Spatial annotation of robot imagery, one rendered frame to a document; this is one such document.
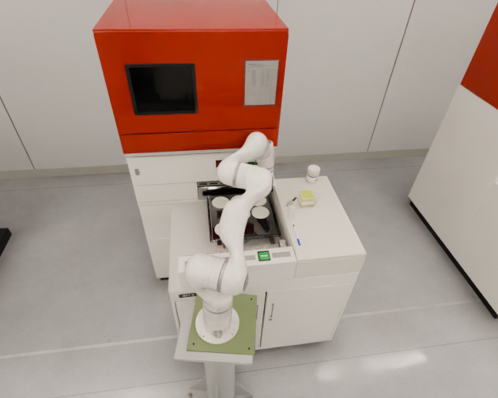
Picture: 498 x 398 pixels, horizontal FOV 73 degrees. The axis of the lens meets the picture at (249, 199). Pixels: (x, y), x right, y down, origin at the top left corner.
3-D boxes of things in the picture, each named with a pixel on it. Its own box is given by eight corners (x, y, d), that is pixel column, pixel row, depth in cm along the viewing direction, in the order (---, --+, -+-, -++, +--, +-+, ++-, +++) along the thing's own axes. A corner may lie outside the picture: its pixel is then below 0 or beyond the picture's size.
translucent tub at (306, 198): (296, 199, 190) (298, 189, 186) (310, 198, 191) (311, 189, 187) (300, 208, 185) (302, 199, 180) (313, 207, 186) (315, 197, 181)
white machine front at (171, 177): (138, 203, 205) (124, 147, 178) (269, 194, 215) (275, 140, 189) (137, 206, 202) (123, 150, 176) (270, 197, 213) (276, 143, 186)
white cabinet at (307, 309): (183, 282, 260) (171, 204, 206) (304, 270, 272) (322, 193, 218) (183, 367, 212) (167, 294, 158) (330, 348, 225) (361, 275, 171)
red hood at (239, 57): (137, 92, 228) (118, -9, 188) (255, 89, 238) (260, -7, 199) (122, 155, 172) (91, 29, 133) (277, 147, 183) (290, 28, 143)
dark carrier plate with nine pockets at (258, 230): (209, 197, 200) (209, 196, 200) (265, 193, 205) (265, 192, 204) (213, 239, 175) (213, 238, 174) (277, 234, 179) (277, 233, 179)
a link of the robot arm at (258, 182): (204, 287, 127) (245, 298, 125) (197, 286, 116) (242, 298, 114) (239, 167, 140) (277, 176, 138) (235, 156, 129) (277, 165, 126)
